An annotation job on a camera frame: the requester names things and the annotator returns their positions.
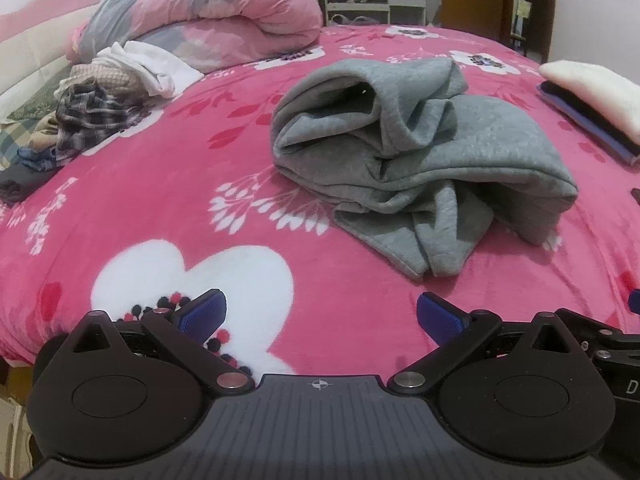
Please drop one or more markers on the folded white sweater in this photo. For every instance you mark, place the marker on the folded white sweater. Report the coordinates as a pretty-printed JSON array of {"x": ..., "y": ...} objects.
[{"x": 600, "y": 90}]

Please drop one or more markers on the folded blue garment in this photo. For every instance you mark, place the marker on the folded blue garment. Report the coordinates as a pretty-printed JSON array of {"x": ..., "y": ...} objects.
[{"x": 590, "y": 131}]

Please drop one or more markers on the pink grey rolled quilt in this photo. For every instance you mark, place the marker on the pink grey rolled quilt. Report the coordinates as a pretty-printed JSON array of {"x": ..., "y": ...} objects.
[{"x": 240, "y": 5}]

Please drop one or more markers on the white shelf desk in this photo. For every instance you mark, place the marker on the white shelf desk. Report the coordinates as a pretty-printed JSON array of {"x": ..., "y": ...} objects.
[{"x": 400, "y": 10}]

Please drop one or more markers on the beige knit garment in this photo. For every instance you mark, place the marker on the beige knit garment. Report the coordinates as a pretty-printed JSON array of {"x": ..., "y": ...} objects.
[{"x": 112, "y": 80}]

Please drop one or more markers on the dark grey garment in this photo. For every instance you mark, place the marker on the dark grey garment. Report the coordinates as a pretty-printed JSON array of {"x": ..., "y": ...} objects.
[{"x": 17, "y": 185}]

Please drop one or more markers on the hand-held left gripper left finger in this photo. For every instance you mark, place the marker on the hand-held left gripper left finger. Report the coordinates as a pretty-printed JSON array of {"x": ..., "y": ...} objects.
[{"x": 202, "y": 312}]

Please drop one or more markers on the pink floral blanket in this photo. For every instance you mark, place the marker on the pink floral blanket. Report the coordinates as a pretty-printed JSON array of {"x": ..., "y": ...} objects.
[{"x": 150, "y": 200}]

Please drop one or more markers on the blue denim garment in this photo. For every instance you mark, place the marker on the blue denim garment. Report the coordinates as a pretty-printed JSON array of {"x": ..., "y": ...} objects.
[{"x": 37, "y": 157}]

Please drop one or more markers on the dark brown door frame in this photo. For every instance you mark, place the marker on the dark brown door frame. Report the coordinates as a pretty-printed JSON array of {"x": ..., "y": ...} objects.
[{"x": 542, "y": 10}]

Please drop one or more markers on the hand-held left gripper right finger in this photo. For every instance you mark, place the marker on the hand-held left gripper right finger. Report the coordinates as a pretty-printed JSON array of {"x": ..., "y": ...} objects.
[{"x": 440, "y": 320}]

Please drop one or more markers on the wooden door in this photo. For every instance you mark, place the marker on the wooden door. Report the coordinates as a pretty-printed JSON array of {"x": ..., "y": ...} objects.
[{"x": 475, "y": 0}]

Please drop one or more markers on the pink white headboard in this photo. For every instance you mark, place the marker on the pink white headboard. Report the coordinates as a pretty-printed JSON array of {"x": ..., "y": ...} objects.
[{"x": 30, "y": 45}]

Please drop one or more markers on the plaid garment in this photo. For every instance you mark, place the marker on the plaid garment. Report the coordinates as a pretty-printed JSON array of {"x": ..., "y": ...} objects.
[{"x": 95, "y": 115}]

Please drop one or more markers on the white garment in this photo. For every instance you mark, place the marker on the white garment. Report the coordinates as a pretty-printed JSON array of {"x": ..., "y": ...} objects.
[{"x": 160, "y": 65}]

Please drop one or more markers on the tan garment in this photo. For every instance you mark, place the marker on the tan garment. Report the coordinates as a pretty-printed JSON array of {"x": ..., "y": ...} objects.
[{"x": 45, "y": 132}]

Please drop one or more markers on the green checked pillow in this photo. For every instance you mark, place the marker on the green checked pillow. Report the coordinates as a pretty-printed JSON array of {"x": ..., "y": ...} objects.
[{"x": 20, "y": 110}]

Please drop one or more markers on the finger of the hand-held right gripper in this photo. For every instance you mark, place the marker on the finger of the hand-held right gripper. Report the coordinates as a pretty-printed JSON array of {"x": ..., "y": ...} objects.
[
  {"x": 635, "y": 302},
  {"x": 597, "y": 332}
]

